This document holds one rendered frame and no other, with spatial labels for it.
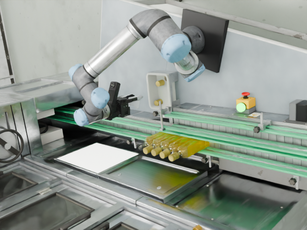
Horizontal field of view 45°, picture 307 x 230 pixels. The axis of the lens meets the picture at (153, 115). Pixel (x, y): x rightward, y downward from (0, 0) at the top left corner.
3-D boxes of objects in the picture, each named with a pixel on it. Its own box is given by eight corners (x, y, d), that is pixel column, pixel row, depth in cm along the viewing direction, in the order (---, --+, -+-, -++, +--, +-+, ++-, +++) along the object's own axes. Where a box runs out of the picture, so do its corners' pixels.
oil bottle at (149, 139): (168, 136, 217) (143, 148, 202) (167, 127, 215) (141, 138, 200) (176, 138, 213) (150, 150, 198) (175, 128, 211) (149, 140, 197)
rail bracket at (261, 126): (266, 123, 172) (251, 132, 162) (265, 108, 170) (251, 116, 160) (274, 125, 169) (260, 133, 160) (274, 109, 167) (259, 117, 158)
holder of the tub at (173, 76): (160, 113, 235) (151, 116, 230) (156, 70, 227) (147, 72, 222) (181, 116, 223) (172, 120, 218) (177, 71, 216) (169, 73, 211)
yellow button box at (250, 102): (243, 108, 192) (236, 112, 187) (243, 95, 190) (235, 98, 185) (256, 110, 187) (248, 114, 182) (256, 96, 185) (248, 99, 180)
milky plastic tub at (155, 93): (158, 105, 233) (149, 108, 227) (155, 70, 227) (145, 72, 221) (180, 108, 222) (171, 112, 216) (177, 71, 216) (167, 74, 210)
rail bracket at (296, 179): (299, 180, 167) (287, 192, 158) (299, 166, 166) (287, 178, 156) (309, 183, 165) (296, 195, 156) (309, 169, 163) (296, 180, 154)
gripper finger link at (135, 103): (143, 106, 182) (127, 110, 177) (142, 94, 180) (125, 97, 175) (146, 107, 179) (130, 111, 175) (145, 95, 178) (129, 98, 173)
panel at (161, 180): (97, 145, 251) (54, 163, 228) (96, 141, 250) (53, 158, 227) (208, 175, 190) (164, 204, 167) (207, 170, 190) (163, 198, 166)
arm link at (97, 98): (85, 82, 150) (76, 97, 157) (99, 104, 147) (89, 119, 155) (100, 78, 155) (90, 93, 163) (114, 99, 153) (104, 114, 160)
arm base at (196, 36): (186, 21, 199) (174, 23, 193) (208, 32, 192) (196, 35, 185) (179, 47, 208) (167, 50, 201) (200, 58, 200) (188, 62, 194)
